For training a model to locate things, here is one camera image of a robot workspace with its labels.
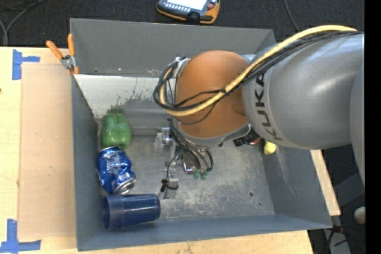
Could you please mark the green bell pepper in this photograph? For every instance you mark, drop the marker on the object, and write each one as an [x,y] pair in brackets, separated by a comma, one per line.
[115,131]

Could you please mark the grey metal bin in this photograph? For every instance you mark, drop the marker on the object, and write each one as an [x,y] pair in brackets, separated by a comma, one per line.
[232,187]

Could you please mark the yellow ball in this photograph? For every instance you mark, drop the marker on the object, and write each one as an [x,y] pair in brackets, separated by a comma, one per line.
[269,148]

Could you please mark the crushed blue drink can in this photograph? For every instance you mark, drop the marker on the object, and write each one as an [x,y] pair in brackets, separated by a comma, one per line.
[115,169]

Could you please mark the brown cardboard board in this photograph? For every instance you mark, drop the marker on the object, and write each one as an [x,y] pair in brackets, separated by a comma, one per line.
[44,142]

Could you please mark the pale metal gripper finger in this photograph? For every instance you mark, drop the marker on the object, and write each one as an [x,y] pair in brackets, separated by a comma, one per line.
[171,184]
[163,136]

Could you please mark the dark blue plastic cup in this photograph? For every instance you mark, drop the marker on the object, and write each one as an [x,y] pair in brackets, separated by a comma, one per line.
[131,211]

